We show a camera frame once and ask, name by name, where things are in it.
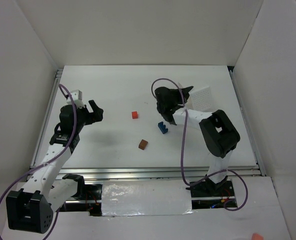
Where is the brown rectangular wood block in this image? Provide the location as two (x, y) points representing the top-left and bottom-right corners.
(138, 139), (149, 150)

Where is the orange-red wood cube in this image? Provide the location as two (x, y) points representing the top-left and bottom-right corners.
(131, 111), (139, 119)

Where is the aluminium frame rail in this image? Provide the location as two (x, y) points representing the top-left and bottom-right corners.
(31, 66), (263, 180)

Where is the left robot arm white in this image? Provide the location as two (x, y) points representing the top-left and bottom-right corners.
(6, 100), (104, 234)

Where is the orange object at edge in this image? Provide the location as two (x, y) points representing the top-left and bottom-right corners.
(251, 233), (264, 240)

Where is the silver foil tape sheet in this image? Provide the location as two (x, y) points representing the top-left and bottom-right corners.
(101, 180), (193, 217)

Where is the blue notched wood block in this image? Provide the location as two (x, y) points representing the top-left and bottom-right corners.
(157, 121), (169, 134)

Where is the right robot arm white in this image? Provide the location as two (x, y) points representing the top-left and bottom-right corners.
(152, 86), (241, 195)

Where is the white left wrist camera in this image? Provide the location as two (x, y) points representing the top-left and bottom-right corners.
(66, 89), (85, 109)

